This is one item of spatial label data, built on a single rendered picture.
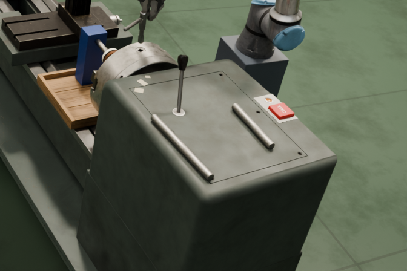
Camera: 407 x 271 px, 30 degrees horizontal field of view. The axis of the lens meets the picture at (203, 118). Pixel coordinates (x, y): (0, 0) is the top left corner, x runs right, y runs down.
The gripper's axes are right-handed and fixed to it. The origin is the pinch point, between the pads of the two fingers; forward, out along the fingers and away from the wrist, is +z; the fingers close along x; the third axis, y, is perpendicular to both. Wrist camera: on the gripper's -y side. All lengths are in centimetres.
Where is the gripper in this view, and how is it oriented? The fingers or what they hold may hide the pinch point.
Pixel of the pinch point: (148, 17)
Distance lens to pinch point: 248.0
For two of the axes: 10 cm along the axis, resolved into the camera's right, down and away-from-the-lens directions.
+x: -8.5, -4.1, 3.4
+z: -1.2, 7.7, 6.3
